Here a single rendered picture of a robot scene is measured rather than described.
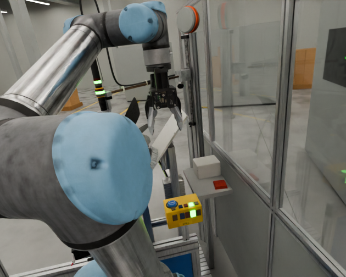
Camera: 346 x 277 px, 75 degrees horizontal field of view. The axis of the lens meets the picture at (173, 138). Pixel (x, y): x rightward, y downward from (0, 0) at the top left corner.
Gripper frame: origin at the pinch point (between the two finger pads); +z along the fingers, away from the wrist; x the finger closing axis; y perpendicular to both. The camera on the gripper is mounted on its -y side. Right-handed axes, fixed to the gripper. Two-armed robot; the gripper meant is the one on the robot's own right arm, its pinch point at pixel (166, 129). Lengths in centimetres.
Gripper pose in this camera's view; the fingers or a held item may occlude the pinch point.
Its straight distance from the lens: 73.6
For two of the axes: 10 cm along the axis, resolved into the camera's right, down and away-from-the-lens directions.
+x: 9.8, -1.7, 1.3
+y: 1.8, 3.4, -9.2
